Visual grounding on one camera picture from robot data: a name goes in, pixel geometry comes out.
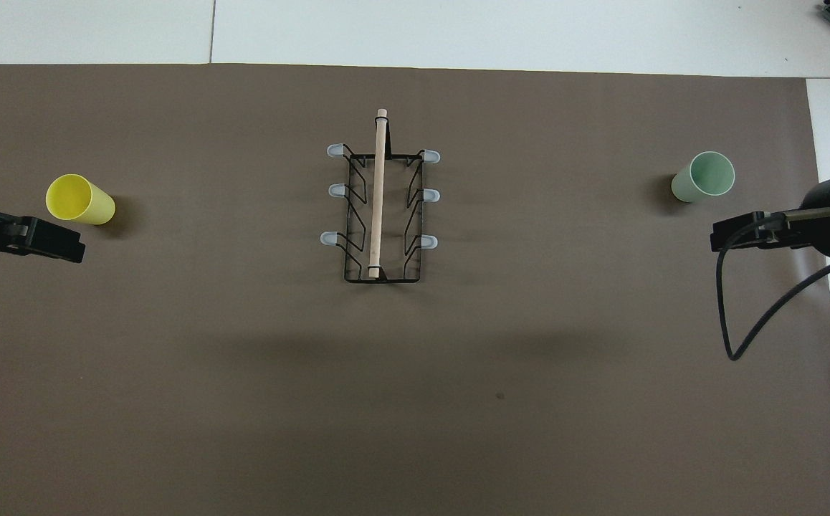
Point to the yellow plastic cup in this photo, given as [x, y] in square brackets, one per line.
[78, 201]

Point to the brown table mat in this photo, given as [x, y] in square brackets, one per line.
[415, 373]

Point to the pale green plastic cup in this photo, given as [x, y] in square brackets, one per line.
[702, 179]

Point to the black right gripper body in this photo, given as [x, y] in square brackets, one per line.
[827, 233]

